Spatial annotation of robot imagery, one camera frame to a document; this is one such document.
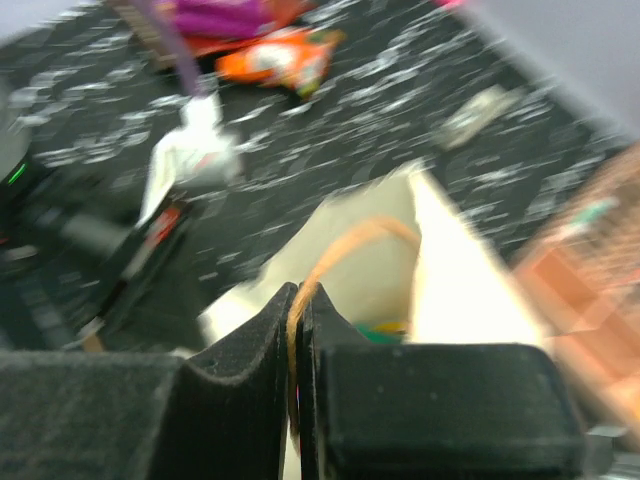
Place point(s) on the peach plastic desk organizer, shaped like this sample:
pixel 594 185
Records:
pixel 582 272

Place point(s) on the green teal snack packet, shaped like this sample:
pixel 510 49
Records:
pixel 386 333

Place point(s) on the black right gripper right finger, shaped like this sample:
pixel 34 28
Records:
pixel 429 411

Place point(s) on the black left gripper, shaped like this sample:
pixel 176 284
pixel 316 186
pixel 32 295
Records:
pixel 141 288

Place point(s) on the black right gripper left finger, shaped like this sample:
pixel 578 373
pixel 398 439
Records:
pixel 217 415

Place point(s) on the grey black stapler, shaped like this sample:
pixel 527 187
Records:
pixel 474 115

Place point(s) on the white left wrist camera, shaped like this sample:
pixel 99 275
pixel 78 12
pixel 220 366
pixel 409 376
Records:
pixel 198 153

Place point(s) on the orange snack packet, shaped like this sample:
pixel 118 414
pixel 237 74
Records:
pixel 297 58

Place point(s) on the red snack packet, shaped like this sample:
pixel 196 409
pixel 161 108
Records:
pixel 201 46

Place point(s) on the purple snack packet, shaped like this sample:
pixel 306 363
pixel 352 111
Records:
pixel 222 19

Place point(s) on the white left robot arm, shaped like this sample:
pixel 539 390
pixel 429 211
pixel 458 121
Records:
pixel 77 274

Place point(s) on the beige paper bag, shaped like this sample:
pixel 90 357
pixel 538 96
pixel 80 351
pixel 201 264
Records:
pixel 391 251

